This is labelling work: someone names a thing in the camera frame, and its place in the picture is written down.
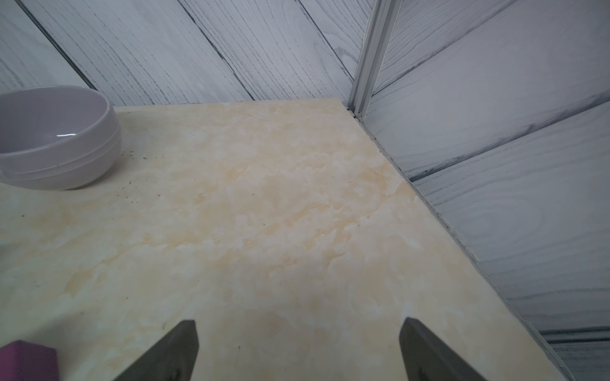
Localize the lilac bowl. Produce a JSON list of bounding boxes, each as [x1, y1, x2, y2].
[[1, 86, 122, 191]]

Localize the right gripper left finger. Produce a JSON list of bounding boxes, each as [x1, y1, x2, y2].
[[114, 320, 200, 381]]

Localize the right aluminium frame post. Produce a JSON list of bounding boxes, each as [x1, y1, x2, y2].
[[347, 0, 402, 122]]

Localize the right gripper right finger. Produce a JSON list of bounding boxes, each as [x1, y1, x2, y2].
[[399, 317, 485, 381]]

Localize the purple block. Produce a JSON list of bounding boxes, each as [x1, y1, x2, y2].
[[1, 341, 60, 381]]

